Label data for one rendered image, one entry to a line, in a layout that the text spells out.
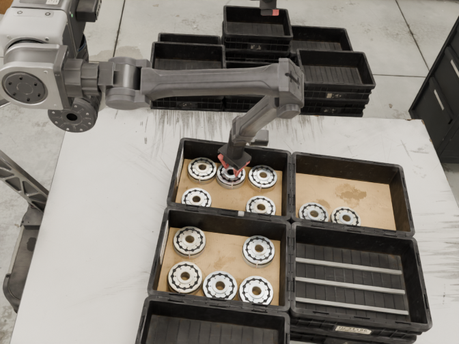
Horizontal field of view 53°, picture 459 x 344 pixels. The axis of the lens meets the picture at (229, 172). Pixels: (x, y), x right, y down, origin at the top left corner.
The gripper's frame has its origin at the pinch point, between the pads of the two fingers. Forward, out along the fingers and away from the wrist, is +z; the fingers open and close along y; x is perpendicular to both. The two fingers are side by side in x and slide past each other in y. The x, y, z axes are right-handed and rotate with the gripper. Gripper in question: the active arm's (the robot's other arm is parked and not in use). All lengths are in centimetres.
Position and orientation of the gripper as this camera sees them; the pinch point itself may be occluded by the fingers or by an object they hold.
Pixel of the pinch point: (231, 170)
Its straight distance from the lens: 163.4
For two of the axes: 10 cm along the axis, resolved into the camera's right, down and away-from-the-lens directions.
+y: -7.3, -5.7, 3.7
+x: -6.7, 5.2, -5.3
